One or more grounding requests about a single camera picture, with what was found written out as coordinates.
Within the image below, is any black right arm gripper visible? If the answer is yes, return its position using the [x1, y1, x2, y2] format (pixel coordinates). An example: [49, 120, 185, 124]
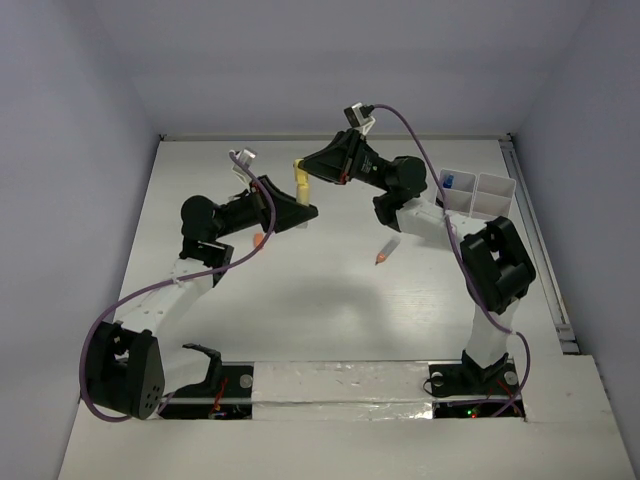
[295, 127, 394, 193]

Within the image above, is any yellow highlighter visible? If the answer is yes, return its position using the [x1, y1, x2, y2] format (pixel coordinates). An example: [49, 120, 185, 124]
[293, 159, 310, 206]

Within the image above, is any fat orange-tipped crayon pencil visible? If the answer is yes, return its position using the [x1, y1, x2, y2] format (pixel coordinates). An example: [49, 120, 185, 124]
[375, 235, 401, 265]

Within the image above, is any clear spray bottle blue cap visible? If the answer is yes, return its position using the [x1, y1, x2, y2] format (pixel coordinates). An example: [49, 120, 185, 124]
[443, 173, 454, 189]

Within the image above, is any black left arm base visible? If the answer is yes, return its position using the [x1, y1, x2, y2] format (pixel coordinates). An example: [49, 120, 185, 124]
[156, 343, 255, 420]

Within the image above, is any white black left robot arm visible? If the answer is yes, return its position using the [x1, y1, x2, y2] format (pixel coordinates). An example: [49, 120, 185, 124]
[80, 174, 318, 422]

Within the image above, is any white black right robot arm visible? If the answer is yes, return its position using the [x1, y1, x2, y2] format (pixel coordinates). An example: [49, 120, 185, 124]
[297, 129, 536, 392]

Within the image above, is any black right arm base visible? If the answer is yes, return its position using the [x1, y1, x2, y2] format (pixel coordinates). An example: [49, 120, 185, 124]
[422, 359, 526, 419]

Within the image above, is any orange marker cap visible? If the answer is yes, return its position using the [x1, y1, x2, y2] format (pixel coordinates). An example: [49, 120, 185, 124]
[253, 233, 265, 249]

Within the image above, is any white divided organizer box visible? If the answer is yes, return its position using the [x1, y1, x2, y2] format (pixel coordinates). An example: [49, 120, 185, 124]
[438, 169, 517, 220]

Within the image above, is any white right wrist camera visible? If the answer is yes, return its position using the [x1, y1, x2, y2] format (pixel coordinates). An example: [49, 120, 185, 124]
[343, 102, 376, 136]

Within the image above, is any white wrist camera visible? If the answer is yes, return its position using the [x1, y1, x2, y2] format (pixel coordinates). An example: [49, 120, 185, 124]
[229, 148, 257, 185]
[343, 102, 376, 136]

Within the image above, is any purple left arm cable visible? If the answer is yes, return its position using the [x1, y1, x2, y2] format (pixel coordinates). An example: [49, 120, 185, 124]
[79, 152, 276, 424]

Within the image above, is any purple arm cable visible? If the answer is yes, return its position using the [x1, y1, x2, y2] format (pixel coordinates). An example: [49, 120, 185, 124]
[79, 152, 276, 424]
[369, 103, 530, 419]

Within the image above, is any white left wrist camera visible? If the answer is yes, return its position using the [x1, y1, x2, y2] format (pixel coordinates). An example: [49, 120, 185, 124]
[229, 148, 257, 185]

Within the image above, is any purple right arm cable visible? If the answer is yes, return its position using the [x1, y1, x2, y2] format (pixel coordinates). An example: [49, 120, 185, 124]
[369, 103, 530, 419]

